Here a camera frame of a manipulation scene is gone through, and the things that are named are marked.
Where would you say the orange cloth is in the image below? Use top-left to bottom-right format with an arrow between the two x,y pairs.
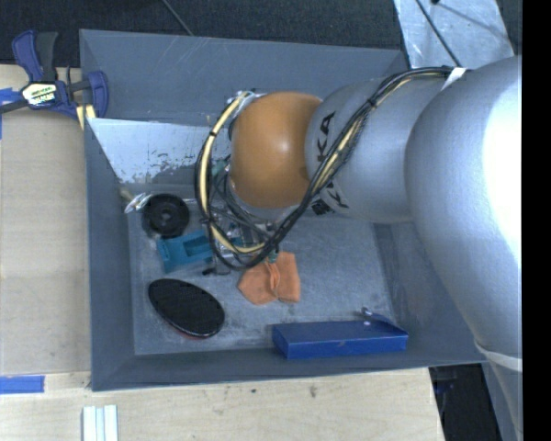
236,251 -> 302,307

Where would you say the teal blue block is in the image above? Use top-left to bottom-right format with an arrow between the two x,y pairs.
155,229 -> 215,275

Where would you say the black round disc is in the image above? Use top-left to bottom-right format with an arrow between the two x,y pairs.
141,193 -> 191,240

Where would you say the clear plastic piece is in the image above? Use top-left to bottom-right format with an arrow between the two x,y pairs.
122,190 -> 152,215

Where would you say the pale wood board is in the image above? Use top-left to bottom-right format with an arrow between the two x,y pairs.
0,107 -> 94,377

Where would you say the black oval brush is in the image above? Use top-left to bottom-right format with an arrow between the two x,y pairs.
147,277 -> 226,340

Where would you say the blue flat block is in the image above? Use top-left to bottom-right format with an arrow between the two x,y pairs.
271,320 -> 410,361

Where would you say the grey metal bin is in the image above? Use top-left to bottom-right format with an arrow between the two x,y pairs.
78,28 -> 489,392

